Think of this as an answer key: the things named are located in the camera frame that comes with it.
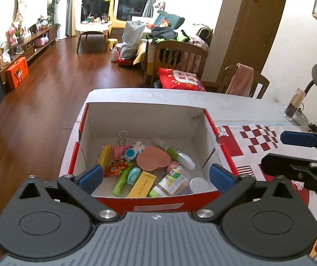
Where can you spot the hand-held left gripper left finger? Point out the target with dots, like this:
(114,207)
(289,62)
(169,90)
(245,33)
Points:
(91,176)

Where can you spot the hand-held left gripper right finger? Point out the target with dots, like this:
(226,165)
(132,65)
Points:
(222,178)

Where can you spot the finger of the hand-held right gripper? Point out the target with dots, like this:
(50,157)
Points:
(280,165)
(297,139)

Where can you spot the white round lid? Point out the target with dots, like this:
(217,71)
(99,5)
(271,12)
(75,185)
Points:
(199,185)

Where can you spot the green highlighter pen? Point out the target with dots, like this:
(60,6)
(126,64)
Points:
(121,181)

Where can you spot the pink binder clip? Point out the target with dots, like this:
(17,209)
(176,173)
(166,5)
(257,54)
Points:
(119,151)

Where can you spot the teal correction tape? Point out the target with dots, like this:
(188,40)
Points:
(133,175)

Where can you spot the white green squeeze bottle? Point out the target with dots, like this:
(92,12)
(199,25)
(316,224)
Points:
(183,159)

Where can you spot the pink pig toy figure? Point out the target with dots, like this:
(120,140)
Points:
(172,166)

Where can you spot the long yellow box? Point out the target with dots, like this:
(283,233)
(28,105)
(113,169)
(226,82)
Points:
(143,184)

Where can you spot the clear bottle green label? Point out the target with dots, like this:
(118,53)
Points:
(169,184)

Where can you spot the pink heart-shaped dish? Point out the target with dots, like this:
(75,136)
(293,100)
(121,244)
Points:
(153,159)

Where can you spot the thin white tube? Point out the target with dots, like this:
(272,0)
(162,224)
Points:
(161,143)

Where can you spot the red cardboard box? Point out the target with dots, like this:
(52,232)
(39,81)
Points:
(147,119)

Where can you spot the black power plug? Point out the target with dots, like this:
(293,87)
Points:
(313,127)

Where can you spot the red white printed table mat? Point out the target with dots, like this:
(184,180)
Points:
(247,160)

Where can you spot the glass cup with dark drink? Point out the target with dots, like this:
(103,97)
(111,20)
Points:
(294,105)

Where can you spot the wooden dining chair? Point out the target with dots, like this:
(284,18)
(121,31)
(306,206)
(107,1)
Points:
(261,84)

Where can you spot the pink towel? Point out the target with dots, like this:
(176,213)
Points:
(241,80)

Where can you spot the red printed cushion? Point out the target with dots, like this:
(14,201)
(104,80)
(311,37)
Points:
(179,79)

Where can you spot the red floor cushion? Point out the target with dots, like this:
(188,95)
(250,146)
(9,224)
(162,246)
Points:
(125,61)

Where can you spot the wooden door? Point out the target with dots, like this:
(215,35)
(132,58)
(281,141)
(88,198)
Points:
(244,27)

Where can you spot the orange gift box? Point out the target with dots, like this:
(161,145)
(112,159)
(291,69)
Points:
(17,73)

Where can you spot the small yellow stool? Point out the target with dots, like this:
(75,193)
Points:
(112,42)

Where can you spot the wooden slatted chair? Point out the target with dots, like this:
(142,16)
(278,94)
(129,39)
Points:
(175,47)

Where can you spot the pink handbag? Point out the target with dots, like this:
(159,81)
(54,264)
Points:
(40,42)

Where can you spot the grey plastic bag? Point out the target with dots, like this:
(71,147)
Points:
(132,37)

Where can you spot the bright green cloth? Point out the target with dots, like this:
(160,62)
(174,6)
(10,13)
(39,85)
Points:
(182,36)

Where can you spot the round wooden coffee table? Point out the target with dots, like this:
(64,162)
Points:
(93,27)

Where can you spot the wooden television cabinet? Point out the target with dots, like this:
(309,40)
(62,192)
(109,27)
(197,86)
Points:
(40,33)

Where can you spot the dark clothes pile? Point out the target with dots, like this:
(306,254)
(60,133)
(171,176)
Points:
(162,34)

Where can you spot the yellow giraffe toy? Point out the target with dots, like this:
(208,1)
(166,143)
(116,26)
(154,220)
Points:
(114,19)

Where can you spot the sofa with teal cushions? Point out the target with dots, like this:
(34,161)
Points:
(175,19)

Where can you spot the blue yellow curtain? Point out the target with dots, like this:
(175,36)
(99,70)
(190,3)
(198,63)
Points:
(71,5)

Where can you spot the white printed wall cloth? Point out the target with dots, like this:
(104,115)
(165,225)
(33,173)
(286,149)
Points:
(29,11)

